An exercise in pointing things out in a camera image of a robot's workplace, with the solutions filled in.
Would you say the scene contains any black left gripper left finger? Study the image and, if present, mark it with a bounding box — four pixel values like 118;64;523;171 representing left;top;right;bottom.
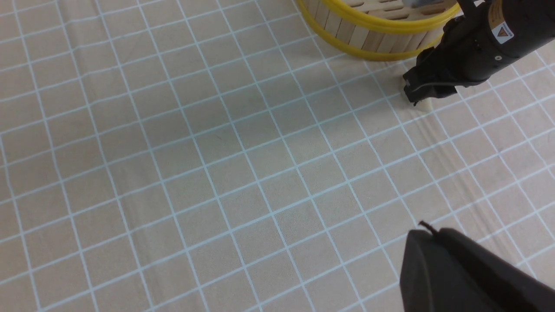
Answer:
400;222;555;312

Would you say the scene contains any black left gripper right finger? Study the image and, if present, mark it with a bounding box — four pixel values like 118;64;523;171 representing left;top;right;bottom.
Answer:
402;0;555;105

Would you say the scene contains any white dumpling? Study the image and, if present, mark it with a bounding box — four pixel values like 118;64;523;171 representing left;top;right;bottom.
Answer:
400;78;433;114

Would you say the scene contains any bamboo steamer tray yellow rim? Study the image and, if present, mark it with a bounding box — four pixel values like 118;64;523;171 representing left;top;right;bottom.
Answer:
297;0;460;62

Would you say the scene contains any checked peach tablecloth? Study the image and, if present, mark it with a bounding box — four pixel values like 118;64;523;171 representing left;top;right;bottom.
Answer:
0;0;554;312

